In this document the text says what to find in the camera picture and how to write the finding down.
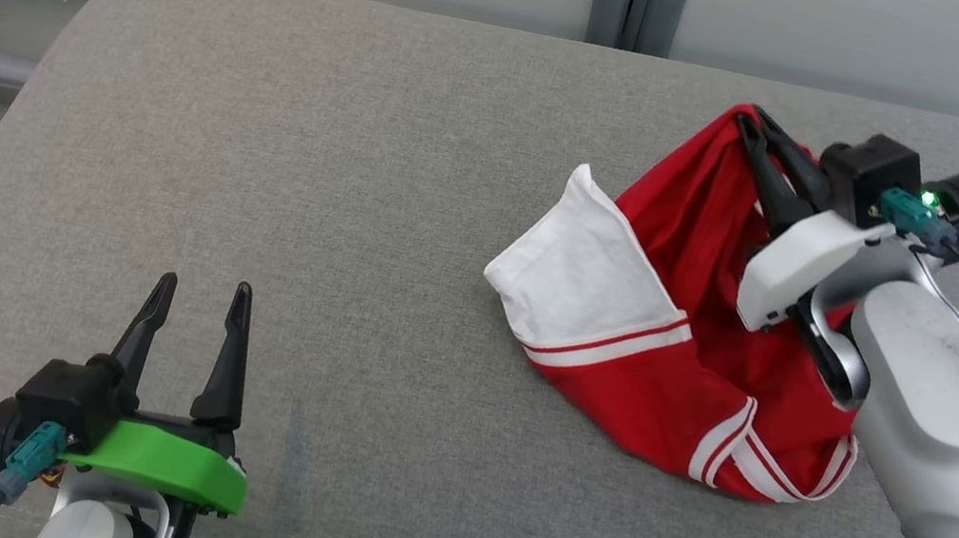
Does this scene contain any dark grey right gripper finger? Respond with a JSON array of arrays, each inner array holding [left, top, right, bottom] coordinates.
[[717, 112, 827, 244], [738, 105, 843, 212]]

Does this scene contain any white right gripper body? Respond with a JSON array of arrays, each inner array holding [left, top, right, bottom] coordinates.
[[731, 140, 959, 366]]

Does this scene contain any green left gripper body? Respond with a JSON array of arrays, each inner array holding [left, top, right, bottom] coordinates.
[[0, 391, 257, 519]]

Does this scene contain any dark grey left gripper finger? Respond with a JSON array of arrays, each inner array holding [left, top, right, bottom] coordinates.
[[186, 276, 264, 432], [104, 264, 181, 391]]

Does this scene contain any red white basketball jersey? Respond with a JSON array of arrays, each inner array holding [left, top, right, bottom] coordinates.
[[455, 68, 911, 516]]

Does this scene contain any black left cable teal plug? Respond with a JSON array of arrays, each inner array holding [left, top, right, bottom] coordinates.
[[0, 414, 70, 538]]

